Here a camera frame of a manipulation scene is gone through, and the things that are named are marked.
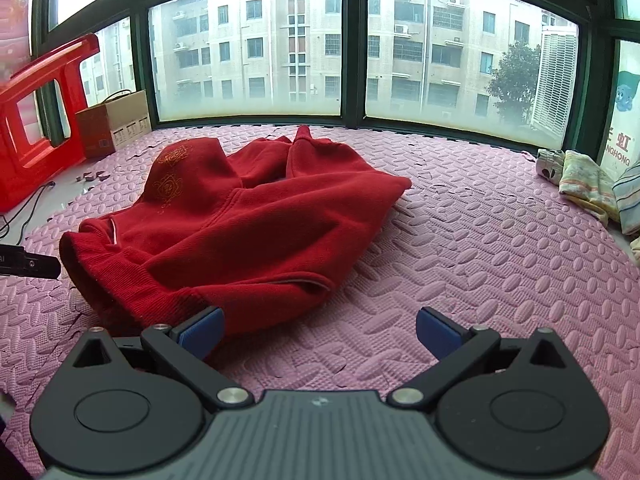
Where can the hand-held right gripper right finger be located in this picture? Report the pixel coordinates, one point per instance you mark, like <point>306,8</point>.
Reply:
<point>440,332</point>

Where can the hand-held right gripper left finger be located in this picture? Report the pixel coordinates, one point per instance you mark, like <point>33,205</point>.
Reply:
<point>202,334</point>

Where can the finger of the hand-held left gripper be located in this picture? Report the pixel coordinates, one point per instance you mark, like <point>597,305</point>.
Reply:
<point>35,265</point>

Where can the red hooded sweater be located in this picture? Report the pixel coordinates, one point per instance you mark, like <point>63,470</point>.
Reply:
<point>250,230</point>

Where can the pink foam floor mat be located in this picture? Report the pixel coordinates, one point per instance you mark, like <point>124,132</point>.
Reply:
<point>500,260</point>

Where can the brown cardboard box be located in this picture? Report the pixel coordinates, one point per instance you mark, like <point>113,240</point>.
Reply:
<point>110,130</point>

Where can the red plastic stool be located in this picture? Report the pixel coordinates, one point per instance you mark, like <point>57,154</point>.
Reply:
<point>70,110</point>

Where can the yellow floral cloth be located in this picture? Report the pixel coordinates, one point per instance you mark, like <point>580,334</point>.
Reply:
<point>585,180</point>

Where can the cream crumpled cloth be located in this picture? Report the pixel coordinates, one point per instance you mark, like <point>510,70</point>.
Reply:
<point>636,252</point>

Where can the blue striped cloth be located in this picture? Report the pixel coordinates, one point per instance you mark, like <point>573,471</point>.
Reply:
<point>631,200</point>

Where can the green tree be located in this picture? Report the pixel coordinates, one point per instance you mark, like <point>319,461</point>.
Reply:
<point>517,80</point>

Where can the white louvred outdoor cage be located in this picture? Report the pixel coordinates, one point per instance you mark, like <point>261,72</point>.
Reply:
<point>555,80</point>

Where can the white cartoon banner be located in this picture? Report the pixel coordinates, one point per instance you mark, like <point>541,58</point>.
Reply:
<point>625,125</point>

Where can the beige apartment building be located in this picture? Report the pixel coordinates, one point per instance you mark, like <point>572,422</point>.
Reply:
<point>300,35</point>

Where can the pink wall poster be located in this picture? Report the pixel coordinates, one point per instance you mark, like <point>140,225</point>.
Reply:
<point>15,20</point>

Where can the dark green window frame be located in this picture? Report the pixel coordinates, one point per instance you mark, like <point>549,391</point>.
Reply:
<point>354,45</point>

